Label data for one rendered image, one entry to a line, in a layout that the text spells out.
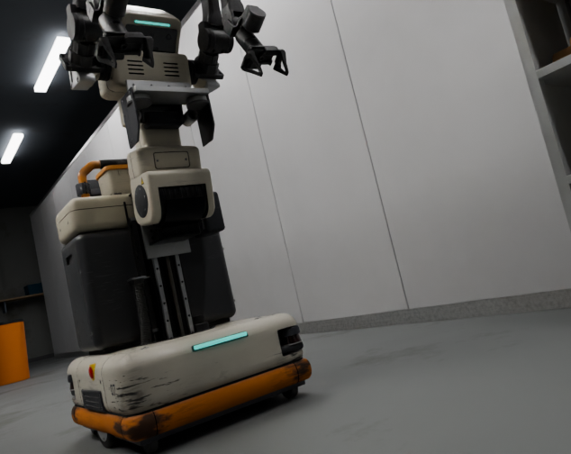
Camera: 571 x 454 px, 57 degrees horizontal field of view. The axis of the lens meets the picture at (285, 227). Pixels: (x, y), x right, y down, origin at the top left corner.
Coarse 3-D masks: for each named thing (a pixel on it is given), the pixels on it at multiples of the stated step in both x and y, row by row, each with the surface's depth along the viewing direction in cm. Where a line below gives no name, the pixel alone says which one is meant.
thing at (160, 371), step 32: (256, 320) 171; (288, 320) 174; (128, 352) 152; (160, 352) 148; (192, 352) 152; (224, 352) 158; (256, 352) 164; (288, 352) 172; (96, 384) 159; (128, 384) 141; (160, 384) 145; (192, 384) 150; (224, 384) 156; (256, 384) 161; (288, 384) 168; (96, 416) 163; (128, 416) 142; (160, 416) 143; (192, 416) 148
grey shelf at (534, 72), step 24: (504, 0) 189; (528, 0) 199; (552, 0) 209; (528, 24) 195; (552, 24) 207; (528, 48) 184; (552, 48) 202; (528, 72) 185; (552, 72) 179; (552, 96) 193; (552, 120) 182; (552, 144) 181; (552, 168) 182
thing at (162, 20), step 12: (132, 12) 166; (144, 12) 170; (156, 12) 174; (132, 24) 167; (144, 24) 169; (156, 24) 171; (168, 24) 174; (180, 24) 176; (156, 36) 173; (168, 36) 176; (156, 48) 175; (168, 48) 178
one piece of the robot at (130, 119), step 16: (128, 80) 165; (144, 80) 168; (128, 96) 159; (144, 96) 159; (160, 96) 165; (176, 96) 168; (192, 96) 170; (208, 96) 172; (128, 112) 161; (160, 112) 170; (176, 112) 174; (192, 112) 178; (208, 112) 173; (128, 128) 163; (160, 128) 172; (176, 128) 176; (208, 128) 174
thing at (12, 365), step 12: (0, 324) 581; (12, 324) 588; (0, 336) 579; (12, 336) 585; (24, 336) 603; (0, 348) 578; (12, 348) 583; (24, 348) 597; (0, 360) 576; (12, 360) 581; (24, 360) 593; (0, 372) 575; (12, 372) 579; (24, 372) 589; (0, 384) 575
